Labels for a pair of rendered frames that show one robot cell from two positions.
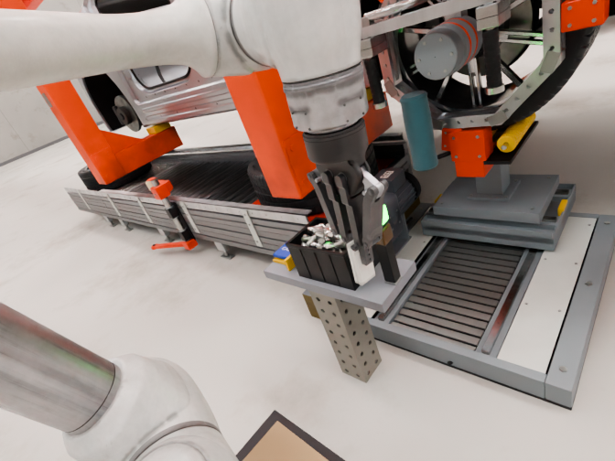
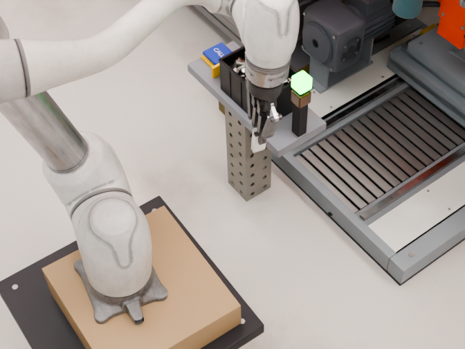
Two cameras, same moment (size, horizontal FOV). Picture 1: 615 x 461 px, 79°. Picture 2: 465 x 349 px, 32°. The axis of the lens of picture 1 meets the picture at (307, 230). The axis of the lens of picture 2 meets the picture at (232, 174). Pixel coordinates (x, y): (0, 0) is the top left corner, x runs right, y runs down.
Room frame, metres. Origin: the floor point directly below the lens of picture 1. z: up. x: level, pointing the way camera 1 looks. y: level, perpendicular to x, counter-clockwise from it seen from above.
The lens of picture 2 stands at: (-0.75, -0.10, 2.08)
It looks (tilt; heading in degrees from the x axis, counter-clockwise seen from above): 51 degrees down; 5
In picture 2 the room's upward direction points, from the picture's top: 2 degrees counter-clockwise
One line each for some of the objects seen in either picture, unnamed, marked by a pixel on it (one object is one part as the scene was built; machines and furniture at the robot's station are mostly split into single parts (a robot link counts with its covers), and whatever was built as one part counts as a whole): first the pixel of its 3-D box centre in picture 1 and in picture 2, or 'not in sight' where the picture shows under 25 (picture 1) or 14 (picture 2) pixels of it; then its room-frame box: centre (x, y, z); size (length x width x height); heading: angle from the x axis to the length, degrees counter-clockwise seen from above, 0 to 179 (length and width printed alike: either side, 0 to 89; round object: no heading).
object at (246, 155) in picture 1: (261, 156); not in sight; (2.85, 0.13, 0.28); 2.47 x 0.06 x 0.22; 40
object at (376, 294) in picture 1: (333, 270); (254, 95); (0.88, -0.03, 0.44); 0.43 x 0.17 x 0.03; 40
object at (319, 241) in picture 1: (333, 249); (260, 81); (0.86, -0.05, 0.51); 0.20 x 0.14 x 0.13; 40
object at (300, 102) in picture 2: (381, 233); (300, 96); (0.73, -0.16, 0.59); 0.04 x 0.04 x 0.04; 40
